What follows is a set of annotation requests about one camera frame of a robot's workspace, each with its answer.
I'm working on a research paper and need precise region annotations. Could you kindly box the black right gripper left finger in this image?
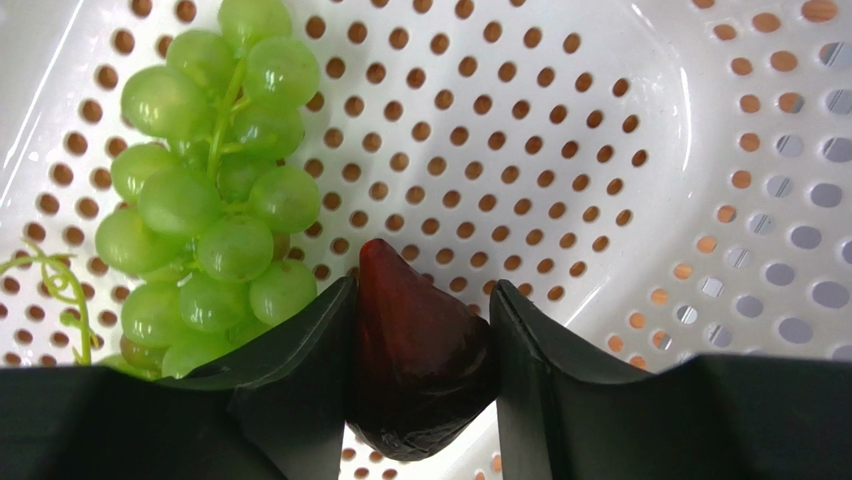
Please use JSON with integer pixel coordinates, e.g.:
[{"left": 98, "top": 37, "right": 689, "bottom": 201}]
[{"left": 1, "top": 277, "right": 357, "bottom": 479}]

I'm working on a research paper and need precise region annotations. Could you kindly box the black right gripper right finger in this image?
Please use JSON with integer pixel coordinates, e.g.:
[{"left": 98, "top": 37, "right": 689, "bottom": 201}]
[{"left": 490, "top": 280, "right": 851, "bottom": 479}]

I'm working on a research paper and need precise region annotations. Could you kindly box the dark purple date fruit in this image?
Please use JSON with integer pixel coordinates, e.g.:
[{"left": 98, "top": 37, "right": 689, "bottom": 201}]
[{"left": 346, "top": 238, "right": 499, "bottom": 462}]

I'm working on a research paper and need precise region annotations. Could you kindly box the green grape bunch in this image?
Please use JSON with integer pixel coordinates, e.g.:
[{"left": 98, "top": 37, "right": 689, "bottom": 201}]
[{"left": 0, "top": 0, "right": 323, "bottom": 381}]

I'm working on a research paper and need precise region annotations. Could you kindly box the white perforated plastic basket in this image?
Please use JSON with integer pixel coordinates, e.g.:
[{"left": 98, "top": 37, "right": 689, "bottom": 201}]
[{"left": 0, "top": 0, "right": 852, "bottom": 480}]

